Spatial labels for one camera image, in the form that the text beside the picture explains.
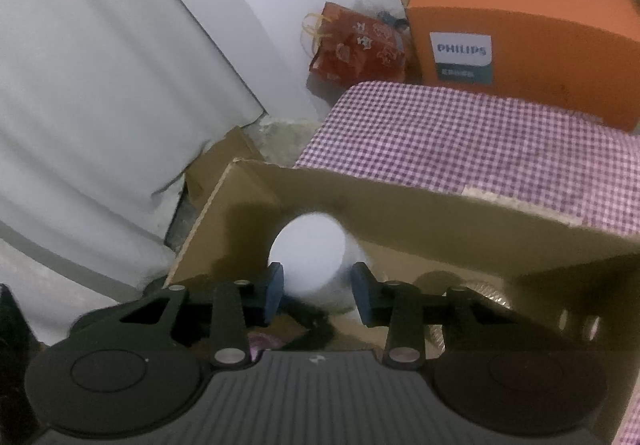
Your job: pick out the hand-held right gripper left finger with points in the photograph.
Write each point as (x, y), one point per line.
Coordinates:
(275, 295)

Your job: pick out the red gift bag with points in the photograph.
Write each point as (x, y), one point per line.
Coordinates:
(355, 50)

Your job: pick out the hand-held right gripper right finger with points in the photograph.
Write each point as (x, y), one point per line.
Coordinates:
(362, 295)

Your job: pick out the orange box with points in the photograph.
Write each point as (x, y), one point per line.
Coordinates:
(525, 0)

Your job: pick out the white wall covering sheet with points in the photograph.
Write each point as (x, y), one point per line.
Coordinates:
(100, 75)

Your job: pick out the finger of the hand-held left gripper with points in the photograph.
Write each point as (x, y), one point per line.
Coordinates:
(85, 322)

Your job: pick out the purple checkered tablecloth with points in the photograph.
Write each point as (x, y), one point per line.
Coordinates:
(450, 140)

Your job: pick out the small cardboard box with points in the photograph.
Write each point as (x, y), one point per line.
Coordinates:
(225, 155)

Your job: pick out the gold round jar lid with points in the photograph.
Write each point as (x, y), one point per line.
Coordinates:
(487, 292)

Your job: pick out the white plastic bottle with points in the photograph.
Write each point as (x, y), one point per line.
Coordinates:
(310, 255)

